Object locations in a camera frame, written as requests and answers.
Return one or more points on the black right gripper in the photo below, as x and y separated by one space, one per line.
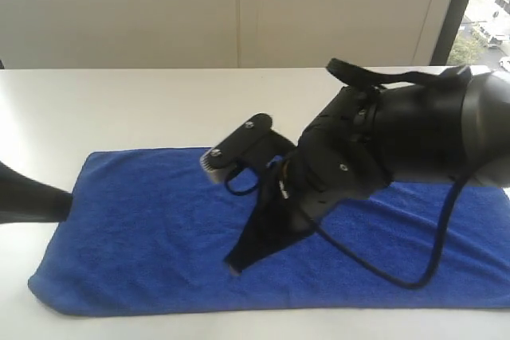
330 163

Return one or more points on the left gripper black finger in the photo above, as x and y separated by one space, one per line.
24 200

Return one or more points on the blue microfiber towel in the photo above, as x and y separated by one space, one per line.
148 233

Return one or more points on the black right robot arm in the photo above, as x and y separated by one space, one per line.
379 129

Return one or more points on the white car outside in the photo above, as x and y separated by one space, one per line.
504 63

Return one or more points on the white van outside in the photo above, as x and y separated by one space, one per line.
491 39

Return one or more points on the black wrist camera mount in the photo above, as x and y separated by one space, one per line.
253 145

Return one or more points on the black window frame post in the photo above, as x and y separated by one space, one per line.
449 28

